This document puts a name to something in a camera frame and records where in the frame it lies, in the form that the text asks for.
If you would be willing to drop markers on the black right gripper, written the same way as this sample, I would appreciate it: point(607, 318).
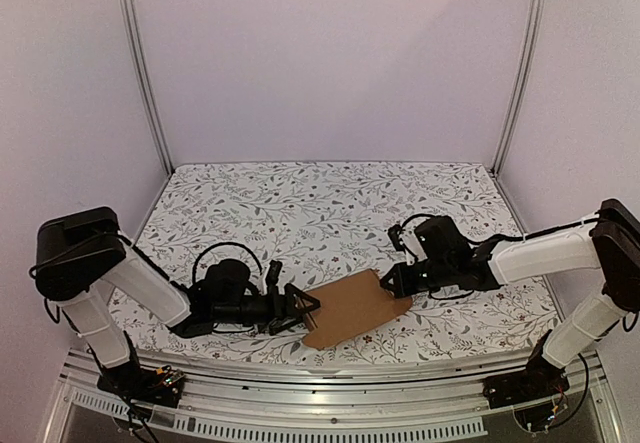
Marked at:
point(410, 278)

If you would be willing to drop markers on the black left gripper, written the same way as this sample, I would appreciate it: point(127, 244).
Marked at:
point(278, 315)

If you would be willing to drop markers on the brown cardboard box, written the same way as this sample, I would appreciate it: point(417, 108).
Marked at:
point(350, 307)

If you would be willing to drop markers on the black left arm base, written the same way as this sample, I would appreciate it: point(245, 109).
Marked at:
point(130, 381)

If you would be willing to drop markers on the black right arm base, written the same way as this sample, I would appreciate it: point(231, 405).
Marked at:
point(538, 379)

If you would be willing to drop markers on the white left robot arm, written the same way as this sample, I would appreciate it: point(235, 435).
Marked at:
point(78, 253)

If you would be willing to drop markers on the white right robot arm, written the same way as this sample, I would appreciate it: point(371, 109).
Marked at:
point(606, 241)

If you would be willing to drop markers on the floral patterned table mat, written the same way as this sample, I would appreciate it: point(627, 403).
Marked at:
point(325, 221)

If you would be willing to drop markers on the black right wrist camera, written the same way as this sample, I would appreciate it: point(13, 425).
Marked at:
point(429, 237)

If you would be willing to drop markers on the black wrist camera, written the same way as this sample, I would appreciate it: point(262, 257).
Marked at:
point(429, 237)
point(229, 281)

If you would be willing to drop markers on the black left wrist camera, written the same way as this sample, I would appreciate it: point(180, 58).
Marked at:
point(229, 281)

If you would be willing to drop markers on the aluminium front table rail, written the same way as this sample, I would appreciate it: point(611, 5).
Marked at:
point(439, 401)

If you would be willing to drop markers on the right aluminium frame post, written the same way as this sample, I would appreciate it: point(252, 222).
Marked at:
point(525, 62)

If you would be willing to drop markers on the aluminium frame post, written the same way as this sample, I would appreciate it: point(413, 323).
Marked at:
point(150, 107)
point(525, 62)

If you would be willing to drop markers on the left aluminium frame post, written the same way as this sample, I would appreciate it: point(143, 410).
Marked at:
point(150, 107)

